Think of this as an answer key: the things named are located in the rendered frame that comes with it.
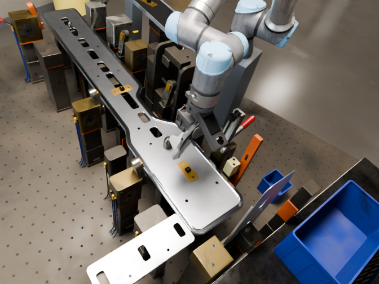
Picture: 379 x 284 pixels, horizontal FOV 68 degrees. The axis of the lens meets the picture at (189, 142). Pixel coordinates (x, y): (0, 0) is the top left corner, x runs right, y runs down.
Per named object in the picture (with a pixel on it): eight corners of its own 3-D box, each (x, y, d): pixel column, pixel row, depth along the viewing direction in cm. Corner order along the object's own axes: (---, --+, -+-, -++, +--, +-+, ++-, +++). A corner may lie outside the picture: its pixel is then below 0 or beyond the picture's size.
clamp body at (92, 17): (91, 61, 172) (84, 1, 145) (108, 57, 178) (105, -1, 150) (96, 68, 169) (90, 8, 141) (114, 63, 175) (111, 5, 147)
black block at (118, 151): (100, 195, 117) (94, 154, 95) (122, 185, 122) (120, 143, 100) (106, 205, 115) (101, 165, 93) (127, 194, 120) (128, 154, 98)
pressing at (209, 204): (32, 14, 142) (31, 11, 141) (76, 8, 153) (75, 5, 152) (195, 240, 82) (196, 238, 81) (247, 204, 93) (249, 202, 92)
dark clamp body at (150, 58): (142, 117, 150) (146, 56, 121) (161, 110, 156) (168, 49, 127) (149, 126, 147) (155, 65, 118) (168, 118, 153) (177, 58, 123)
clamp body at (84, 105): (75, 160, 126) (62, 104, 99) (100, 150, 132) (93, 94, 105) (82, 171, 123) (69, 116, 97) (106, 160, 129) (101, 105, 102)
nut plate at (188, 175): (176, 164, 97) (176, 162, 96) (184, 160, 99) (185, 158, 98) (190, 182, 93) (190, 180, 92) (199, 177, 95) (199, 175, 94)
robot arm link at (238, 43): (217, 19, 74) (197, 34, 67) (255, 36, 72) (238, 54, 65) (211, 45, 80) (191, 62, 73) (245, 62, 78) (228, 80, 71)
